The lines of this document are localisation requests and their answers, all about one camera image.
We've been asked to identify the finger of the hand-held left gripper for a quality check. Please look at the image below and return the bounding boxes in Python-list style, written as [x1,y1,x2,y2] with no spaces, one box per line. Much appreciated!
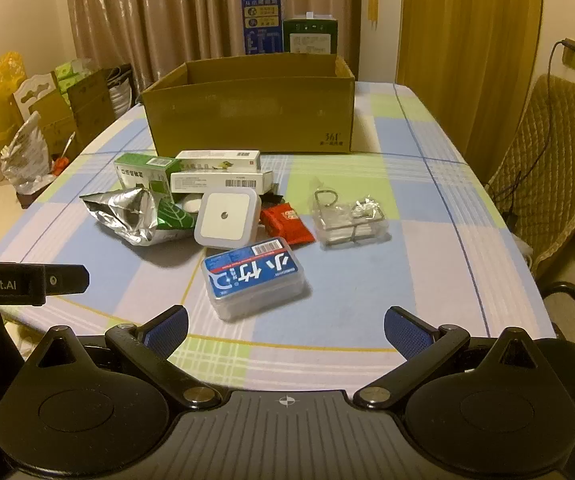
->
[44,265,91,295]

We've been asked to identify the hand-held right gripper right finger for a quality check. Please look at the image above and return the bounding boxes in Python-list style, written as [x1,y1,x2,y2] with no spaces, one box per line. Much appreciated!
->
[352,305,552,410]

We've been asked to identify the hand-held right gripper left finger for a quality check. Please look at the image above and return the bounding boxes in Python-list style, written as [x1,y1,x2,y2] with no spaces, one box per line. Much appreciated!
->
[24,304,221,411]

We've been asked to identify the silver foil bag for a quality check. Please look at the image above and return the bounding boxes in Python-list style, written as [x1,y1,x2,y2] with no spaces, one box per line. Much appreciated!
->
[79,185,198,247]

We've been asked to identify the blue label floss box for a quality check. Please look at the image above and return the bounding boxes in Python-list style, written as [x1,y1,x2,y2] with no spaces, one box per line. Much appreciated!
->
[200,237,306,321]

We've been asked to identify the clear box of metal clips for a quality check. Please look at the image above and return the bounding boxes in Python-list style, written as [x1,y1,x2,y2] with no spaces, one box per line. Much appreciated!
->
[312,189,391,250]

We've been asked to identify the white square night light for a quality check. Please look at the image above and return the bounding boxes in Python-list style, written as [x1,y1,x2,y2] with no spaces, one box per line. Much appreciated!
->
[193,188,261,250]

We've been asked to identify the green medicine box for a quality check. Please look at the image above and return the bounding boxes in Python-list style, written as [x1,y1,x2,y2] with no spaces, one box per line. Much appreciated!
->
[113,154,183,197]

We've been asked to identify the wide white medicine box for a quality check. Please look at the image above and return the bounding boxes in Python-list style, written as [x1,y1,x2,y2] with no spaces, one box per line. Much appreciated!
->
[169,169,274,195]

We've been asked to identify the red snack packet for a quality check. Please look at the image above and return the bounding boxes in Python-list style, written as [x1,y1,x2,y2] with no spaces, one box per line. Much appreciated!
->
[259,203,316,245]

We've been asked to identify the slim white medicine box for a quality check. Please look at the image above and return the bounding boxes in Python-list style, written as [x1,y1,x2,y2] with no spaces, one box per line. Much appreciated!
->
[174,149,262,174]

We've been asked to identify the large cardboard box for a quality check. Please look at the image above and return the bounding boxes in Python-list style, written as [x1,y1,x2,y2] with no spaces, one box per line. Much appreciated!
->
[140,53,357,157]

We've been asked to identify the desktop with checked cloth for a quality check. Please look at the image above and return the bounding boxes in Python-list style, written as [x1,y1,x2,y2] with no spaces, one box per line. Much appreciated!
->
[0,81,559,394]

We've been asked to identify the silver plastic bag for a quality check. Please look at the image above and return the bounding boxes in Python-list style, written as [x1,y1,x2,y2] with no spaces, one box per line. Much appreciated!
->
[0,112,51,194]

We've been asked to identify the small brown cardboard carton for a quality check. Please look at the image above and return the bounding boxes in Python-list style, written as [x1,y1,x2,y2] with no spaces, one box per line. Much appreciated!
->
[29,88,79,157]

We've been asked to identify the tall brown cardboard carton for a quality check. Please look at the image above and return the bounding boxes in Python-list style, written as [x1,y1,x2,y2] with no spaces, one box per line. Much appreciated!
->
[66,65,134,152]

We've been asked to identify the green tissue packets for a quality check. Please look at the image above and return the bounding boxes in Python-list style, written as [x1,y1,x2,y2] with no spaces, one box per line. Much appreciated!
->
[54,57,94,92]

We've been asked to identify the beige shiny curtain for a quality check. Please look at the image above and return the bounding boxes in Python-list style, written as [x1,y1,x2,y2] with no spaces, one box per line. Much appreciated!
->
[62,0,364,107]

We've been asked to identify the golden curtain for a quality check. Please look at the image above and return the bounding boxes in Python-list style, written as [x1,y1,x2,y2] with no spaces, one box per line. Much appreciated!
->
[395,0,544,171]

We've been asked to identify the green milk carton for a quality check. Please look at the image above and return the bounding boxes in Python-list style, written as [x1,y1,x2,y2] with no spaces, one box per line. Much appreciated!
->
[282,11,339,55]

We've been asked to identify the tall blue milk carton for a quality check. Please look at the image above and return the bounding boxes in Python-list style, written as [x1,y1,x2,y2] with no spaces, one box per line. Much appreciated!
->
[240,0,289,56]

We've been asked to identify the orange handle screwdriver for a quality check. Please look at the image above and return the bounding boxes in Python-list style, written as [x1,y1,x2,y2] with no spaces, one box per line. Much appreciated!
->
[51,132,76,177]

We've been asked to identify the black charger cable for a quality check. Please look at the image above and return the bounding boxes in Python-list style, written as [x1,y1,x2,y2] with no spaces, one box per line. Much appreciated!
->
[508,40,568,222]

